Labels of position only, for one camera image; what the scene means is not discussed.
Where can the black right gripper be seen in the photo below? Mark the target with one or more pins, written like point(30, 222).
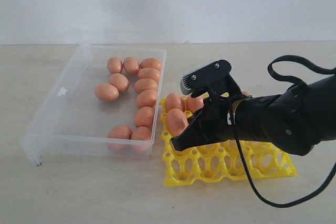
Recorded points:
point(211, 124)

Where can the brown egg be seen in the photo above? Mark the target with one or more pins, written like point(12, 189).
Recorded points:
point(194, 104)
point(145, 84)
point(141, 133)
point(106, 92)
point(131, 65)
point(144, 116)
point(114, 65)
point(120, 132)
point(176, 121)
point(146, 98)
point(246, 93)
point(119, 81)
point(174, 101)
point(151, 63)
point(149, 73)

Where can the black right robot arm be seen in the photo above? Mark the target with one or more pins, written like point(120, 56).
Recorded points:
point(294, 122)

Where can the yellow plastic egg tray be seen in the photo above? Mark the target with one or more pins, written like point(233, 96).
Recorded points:
point(212, 163)

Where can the clear plastic container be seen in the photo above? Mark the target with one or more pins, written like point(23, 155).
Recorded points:
point(72, 120)

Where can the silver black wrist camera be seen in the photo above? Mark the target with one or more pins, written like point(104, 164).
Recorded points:
point(213, 78)

